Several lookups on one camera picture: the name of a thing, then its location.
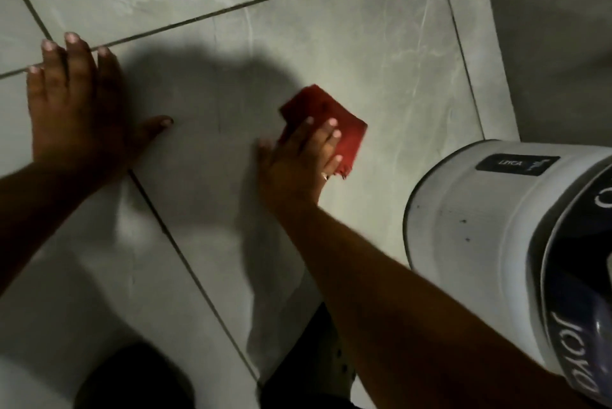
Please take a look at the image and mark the white round bin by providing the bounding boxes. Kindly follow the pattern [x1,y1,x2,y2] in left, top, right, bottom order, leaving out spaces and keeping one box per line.
[403,138,612,405]

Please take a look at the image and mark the person's right hand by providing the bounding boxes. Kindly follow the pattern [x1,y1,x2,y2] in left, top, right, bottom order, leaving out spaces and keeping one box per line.
[257,116,344,218]

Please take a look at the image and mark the person's leg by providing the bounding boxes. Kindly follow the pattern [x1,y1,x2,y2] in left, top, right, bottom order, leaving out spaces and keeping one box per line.
[76,341,194,409]
[260,303,364,409]

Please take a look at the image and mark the person's left forearm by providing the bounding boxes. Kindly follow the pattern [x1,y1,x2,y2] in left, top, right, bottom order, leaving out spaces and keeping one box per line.
[0,162,130,297]

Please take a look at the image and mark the person's left hand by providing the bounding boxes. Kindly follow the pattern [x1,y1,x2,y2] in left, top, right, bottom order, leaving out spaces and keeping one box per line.
[26,32,174,181]

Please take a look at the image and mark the dark blue bin lid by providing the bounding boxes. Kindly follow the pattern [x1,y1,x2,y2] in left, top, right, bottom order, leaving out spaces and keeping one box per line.
[540,170,612,409]

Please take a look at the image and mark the person's right leg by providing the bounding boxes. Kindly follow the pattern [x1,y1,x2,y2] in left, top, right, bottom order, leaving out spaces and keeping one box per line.
[260,303,364,409]

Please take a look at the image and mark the red cleaning cloth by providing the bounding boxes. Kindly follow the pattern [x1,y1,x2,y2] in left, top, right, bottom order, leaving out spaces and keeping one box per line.
[279,84,368,180]

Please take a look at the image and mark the person's left leg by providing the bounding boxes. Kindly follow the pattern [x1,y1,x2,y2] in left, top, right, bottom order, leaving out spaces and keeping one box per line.
[76,341,194,409]

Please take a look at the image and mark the person's right forearm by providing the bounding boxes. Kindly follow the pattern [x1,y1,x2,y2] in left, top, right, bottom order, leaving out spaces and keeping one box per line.
[270,201,596,409]

